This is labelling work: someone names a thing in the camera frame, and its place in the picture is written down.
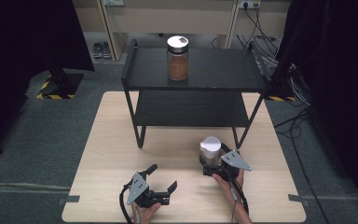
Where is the black stand with hazard-striped base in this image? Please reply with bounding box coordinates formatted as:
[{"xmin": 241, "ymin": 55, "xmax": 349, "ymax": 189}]
[
  {"xmin": 35, "ymin": 64, "xmax": 85, "ymax": 101},
  {"xmin": 264, "ymin": 77, "xmax": 296, "ymax": 103}
]

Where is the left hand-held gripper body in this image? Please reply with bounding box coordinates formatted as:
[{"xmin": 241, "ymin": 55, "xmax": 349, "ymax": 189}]
[{"xmin": 126, "ymin": 172, "xmax": 172, "ymax": 209}]

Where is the left hand-held gripper black cable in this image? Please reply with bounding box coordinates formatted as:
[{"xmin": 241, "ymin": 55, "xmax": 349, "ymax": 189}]
[{"xmin": 118, "ymin": 182, "xmax": 134, "ymax": 224}]

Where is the person's right hand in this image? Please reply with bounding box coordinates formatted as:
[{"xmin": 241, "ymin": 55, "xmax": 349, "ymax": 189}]
[{"xmin": 211, "ymin": 169, "xmax": 246, "ymax": 201}]

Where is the beige background desk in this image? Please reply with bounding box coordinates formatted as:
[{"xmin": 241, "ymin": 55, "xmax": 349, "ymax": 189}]
[{"xmin": 72, "ymin": 0, "xmax": 293, "ymax": 62}]

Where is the person's left hand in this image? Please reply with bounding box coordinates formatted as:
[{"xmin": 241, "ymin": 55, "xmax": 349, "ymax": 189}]
[{"xmin": 131, "ymin": 202, "xmax": 163, "ymax": 224}]

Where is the white wall power socket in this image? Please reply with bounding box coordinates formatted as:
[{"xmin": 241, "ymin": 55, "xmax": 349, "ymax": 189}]
[
  {"xmin": 238, "ymin": 0, "xmax": 262, "ymax": 10},
  {"xmin": 103, "ymin": 0, "xmax": 126, "ymax": 7}
]

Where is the grey tape strip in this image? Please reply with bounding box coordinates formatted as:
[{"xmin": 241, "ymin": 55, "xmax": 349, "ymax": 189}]
[
  {"xmin": 57, "ymin": 194, "xmax": 81, "ymax": 206},
  {"xmin": 287, "ymin": 193, "xmax": 310, "ymax": 207}
]

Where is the black two-tier shelf rack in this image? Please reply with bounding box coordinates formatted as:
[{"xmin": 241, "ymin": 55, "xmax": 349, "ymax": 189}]
[{"xmin": 120, "ymin": 38, "xmax": 273, "ymax": 149}]

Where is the bundle of floor cables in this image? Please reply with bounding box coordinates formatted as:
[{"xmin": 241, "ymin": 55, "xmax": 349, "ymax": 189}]
[{"xmin": 211, "ymin": 6, "xmax": 330, "ymax": 224}]

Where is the hand-held gripper black cable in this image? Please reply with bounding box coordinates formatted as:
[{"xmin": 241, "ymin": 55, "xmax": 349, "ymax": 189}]
[
  {"xmin": 228, "ymin": 177, "xmax": 251, "ymax": 217},
  {"xmin": 118, "ymin": 182, "xmax": 134, "ymax": 224}
]

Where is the glass jar with silver lid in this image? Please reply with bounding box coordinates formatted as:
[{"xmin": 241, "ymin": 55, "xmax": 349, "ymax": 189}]
[{"xmin": 166, "ymin": 35, "xmax": 190, "ymax": 82}]

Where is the clear bottle with white lid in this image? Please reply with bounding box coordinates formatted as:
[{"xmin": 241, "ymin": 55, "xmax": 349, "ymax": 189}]
[{"xmin": 199, "ymin": 135, "xmax": 223, "ymax": 168}]

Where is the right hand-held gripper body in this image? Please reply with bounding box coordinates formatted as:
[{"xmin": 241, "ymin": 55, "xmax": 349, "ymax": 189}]
[{"xmin": 201, "ymin": 149, "xmax": 253, "ymax": 182}]

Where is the grey shoe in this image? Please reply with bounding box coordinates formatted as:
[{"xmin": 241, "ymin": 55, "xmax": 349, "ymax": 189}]
[
  {"xmin": 92, "ymin": 41, "xmax": 103, "ymax": 59},
  {"xmin": 101, "ymin": 41, "xmax": 112, "ymax": 60}
]

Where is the dark curtain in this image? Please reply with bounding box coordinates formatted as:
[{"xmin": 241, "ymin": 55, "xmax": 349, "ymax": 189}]
[
  {"xmin": 274, "ymin": 0, "xmax": 358, "ymax": 216},
  {"xmin": 0, "ymin": 0, "xmax": 95, "ymax": 161}
]

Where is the right hand-held gripper black cable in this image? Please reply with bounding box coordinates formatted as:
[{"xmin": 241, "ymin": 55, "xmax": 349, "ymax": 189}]
[{"xmin": 228, "ymin": 177, "xmax": 251, "ymax": 217}]

